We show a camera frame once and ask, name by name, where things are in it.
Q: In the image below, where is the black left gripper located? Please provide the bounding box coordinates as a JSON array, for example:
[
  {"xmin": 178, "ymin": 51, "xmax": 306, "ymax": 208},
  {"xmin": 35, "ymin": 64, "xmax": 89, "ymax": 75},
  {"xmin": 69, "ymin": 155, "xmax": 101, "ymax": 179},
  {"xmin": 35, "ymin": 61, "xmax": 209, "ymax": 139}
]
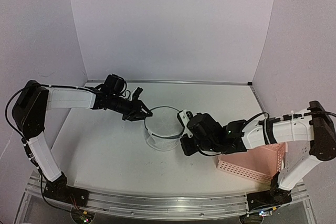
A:
[{"xmin": 109, "ymin": 94, "xmax": 153, "ymax": 121}]

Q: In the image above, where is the white mesh laundry bag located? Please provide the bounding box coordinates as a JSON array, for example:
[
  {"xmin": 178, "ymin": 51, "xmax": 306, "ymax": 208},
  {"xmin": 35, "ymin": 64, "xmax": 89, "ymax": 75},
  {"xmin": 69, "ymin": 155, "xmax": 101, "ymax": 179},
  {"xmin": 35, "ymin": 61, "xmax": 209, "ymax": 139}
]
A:
[{"xmin": 144, "ymin": 106, "xmax": 184, "ymax": 152}]

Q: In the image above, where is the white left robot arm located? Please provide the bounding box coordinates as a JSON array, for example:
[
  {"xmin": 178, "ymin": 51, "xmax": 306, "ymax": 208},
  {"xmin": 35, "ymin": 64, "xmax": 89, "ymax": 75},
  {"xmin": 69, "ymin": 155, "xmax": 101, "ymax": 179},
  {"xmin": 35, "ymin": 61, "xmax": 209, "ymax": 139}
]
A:
[{"xmin": 12, "ymin": 74, "xmax": 153, "ymax": 201}]

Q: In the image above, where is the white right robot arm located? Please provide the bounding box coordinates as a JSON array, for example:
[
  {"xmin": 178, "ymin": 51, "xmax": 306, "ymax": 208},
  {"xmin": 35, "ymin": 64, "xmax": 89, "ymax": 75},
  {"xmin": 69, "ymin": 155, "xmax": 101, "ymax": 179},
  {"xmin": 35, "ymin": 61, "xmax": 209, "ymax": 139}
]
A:
[{"xmin": 177, "ymin": 101, "xmax": 335, "ymax": 205}]

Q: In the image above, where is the pink perforated plastic basket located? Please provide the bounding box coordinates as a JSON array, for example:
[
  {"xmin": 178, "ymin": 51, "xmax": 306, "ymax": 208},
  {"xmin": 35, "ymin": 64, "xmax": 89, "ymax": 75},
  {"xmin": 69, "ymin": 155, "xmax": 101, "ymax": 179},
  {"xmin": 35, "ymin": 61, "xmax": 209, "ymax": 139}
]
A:
[{"xmin": 217, "ymin": 143, "xmax": 287, "ymax": 185}]

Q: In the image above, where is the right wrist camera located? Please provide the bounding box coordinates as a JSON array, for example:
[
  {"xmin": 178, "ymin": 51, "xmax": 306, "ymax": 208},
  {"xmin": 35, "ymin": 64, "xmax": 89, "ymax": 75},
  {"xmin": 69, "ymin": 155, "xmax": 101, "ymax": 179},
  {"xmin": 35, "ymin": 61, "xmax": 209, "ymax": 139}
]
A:
[{"xmin": 177, "ymin": 110, "xmax": 193, "ymax": 127}]

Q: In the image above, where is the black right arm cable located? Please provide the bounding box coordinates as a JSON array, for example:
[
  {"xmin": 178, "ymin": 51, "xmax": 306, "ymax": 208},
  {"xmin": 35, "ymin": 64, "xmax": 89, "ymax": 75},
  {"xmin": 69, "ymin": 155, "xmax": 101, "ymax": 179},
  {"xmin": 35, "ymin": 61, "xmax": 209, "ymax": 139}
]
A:
[{"xmin": 241, "ymin": 112, "xmax": 271, "ymax": 133}]

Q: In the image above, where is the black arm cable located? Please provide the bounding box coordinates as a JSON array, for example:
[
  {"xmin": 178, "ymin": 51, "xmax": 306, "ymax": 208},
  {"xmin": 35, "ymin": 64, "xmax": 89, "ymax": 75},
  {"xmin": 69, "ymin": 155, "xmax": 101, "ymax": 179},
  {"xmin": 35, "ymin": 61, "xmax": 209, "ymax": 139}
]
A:
[
  {"xmin": 241, "ymin": 112, "xmax": 271, "ymax": 133},
  {"xmin": 5, "ymin": 87, "xmax": 29, "ymax": 141}
]

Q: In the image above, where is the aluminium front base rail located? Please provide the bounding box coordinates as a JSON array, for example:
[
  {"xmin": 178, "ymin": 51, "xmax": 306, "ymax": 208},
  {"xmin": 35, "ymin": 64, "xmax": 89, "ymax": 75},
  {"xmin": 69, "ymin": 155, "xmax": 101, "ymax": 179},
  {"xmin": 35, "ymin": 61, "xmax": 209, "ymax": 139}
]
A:
[{"xmin": 14, "ymin": 172, "xmax": 314, "ymax": 223}]

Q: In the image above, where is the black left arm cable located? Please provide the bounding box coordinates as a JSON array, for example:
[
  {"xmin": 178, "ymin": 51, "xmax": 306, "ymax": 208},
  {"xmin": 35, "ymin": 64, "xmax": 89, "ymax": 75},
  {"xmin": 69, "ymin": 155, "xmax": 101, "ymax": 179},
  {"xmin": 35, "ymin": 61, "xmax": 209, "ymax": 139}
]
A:
[{"xmin": 5, "ymin": 87, "xmax": 29, "ymax": 141}]

